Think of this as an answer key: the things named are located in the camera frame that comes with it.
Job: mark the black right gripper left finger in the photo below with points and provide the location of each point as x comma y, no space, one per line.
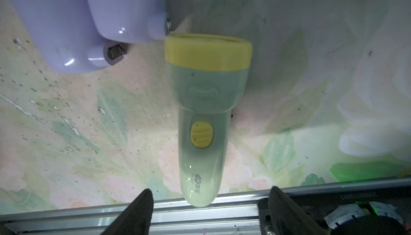
135,219

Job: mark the lilac flashlight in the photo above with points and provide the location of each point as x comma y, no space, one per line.
130,21
65,34

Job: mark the aluminium front rail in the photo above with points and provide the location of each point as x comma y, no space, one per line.
368,207

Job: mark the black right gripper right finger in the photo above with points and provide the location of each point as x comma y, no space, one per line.
287,218

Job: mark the pale green flashlight yellow head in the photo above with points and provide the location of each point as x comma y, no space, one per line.
207,76

